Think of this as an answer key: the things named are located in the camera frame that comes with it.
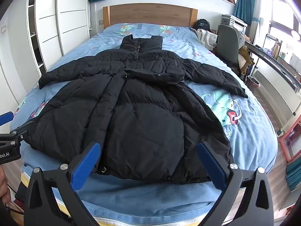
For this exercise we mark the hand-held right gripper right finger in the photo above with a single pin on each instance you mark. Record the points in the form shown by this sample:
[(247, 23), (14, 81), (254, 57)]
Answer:
[(211, 167)]

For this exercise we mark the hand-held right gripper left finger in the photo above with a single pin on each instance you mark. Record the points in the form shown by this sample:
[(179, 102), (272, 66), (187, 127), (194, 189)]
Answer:
[(86, 163)]

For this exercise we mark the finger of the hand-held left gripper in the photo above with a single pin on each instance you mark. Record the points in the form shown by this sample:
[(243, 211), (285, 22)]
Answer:
[(6, 119), (22, 128)]

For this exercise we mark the black puffer coat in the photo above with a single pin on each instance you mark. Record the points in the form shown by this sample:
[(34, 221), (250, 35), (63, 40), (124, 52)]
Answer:
[(141, 122)]

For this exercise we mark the person's left hand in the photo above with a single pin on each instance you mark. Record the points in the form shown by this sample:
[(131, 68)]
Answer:
[(3, 183)]

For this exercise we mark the bed with blue cartoon cover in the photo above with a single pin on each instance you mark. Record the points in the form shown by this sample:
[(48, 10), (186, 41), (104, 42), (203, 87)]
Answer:
[(247, 141)]

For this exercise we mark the white door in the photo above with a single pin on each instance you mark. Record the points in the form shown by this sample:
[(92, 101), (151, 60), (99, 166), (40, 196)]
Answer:
[(9, 63)]

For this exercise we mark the red framed box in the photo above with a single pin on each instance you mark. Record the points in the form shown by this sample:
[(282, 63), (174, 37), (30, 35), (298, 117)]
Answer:
[(285, 143)]

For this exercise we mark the stack of teal cloths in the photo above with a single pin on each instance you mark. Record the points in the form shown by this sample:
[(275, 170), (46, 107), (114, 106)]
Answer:
[(294, 174)]

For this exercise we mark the trash bin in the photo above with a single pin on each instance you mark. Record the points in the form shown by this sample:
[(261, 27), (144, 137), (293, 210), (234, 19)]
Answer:
[(253, 82)]

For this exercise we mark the brown jacket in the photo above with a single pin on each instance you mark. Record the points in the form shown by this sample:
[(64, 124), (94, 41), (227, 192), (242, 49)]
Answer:
[(245, 58)]

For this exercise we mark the white wardrobe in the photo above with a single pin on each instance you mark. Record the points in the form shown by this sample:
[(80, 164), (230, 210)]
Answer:
[(70, 16)]

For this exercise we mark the grey chair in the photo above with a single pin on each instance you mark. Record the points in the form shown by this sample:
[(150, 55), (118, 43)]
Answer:
[(227, 44)]

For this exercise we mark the white cloth pile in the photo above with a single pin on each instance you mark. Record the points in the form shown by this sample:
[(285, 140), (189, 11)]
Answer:
[(207, 38)]

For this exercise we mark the black backpack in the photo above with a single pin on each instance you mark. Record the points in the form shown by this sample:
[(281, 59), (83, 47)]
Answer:
[(202, 24)]

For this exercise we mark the white printer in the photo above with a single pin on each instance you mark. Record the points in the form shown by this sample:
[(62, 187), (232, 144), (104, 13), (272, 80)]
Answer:
[(235, 23)]

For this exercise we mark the round white lamp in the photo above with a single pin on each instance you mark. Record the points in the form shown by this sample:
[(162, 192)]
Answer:
[(295, 34)]

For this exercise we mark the wooden headboard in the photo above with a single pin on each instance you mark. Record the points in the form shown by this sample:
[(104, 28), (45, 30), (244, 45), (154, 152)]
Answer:
[(150, 14)]

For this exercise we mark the grey metal rail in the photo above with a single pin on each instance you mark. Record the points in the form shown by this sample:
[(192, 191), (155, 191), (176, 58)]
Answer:
[(272, 60)]

